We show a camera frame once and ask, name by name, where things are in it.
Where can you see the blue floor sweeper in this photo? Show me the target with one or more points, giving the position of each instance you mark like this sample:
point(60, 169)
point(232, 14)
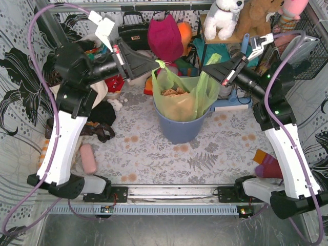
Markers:
point(233, 101)

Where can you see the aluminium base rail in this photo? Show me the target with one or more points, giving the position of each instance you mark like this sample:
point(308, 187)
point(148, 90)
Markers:
point(169, 193)

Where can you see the teal folded cloth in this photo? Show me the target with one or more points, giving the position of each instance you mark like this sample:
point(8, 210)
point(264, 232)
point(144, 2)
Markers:
point(211, 49)

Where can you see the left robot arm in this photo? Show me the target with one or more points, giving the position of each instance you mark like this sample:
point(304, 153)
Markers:
point(74, 102)

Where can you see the orange plush toy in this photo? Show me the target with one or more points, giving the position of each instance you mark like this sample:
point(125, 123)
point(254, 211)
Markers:
point(186, 34)

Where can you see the crumpled brown paper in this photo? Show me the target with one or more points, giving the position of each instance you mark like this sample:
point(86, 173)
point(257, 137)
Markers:
point(171, 92)

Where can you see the pink glasses case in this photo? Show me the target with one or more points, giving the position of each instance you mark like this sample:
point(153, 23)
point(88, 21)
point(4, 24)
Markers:
point(88, 160)

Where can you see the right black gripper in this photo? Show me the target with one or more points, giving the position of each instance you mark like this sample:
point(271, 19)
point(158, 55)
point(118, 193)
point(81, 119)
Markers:
point(232, 72)

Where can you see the striped colourful sock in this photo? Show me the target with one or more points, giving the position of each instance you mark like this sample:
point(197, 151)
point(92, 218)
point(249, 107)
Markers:
point(268, 166)

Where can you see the pink plush toy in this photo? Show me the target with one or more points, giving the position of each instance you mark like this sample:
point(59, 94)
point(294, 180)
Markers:
point(290, 14)

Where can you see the brown teddy bear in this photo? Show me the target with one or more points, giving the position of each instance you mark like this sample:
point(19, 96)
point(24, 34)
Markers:
point(254, 15)

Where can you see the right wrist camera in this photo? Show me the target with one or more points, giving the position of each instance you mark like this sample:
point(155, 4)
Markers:
point(258, 44)

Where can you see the green plastic trash bag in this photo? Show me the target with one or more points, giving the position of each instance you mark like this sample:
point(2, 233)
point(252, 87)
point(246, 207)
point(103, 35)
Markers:
point(181, 98)

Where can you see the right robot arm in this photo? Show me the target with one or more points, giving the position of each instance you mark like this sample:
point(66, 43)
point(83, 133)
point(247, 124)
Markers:
point(278, 122)

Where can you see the blue trash bin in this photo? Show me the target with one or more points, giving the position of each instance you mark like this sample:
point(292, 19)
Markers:
point(181, 127)

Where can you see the orange checkered towel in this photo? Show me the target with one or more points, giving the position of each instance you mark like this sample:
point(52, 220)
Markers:
point(43, 152)

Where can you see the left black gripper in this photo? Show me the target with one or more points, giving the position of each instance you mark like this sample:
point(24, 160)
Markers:
point(123, 59)

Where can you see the white canvas tote bag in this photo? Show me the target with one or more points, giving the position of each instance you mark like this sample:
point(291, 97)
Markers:
point(99, 87)

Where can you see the brown patterned bag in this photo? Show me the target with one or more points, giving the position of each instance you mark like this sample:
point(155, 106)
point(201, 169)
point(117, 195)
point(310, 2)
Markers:
point(103, 131)

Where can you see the white plush dog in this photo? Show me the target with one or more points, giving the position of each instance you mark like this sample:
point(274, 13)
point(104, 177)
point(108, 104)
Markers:
point(222, 18)

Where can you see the rainbow striped cloth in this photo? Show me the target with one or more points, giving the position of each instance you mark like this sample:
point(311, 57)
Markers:
point(148, 87)

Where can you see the black metal shelf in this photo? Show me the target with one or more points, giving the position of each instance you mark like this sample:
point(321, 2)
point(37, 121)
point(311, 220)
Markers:
point(231, 40)

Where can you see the silver foil pouch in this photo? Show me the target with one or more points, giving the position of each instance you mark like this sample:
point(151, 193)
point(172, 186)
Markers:
point(304, 50)

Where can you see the red cloth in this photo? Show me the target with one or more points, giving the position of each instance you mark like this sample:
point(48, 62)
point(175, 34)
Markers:
point(114, 83)

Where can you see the black leather handbag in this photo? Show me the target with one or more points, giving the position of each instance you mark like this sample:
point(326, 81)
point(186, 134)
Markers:
point(134, 35)

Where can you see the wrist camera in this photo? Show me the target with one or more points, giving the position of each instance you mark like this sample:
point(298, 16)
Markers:
point(258, 44)
point(104, 28)

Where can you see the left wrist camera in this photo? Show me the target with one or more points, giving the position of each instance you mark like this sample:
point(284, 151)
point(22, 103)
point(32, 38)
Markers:
point(104, 28)

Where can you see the small white plush toy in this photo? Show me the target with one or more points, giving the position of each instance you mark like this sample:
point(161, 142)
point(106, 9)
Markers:
point(117, 104)

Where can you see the black wire basket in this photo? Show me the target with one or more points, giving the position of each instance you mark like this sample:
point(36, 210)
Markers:
point(311, 57)

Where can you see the magenta cloth bag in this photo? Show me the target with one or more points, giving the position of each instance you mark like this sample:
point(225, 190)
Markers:
point(164, 39)

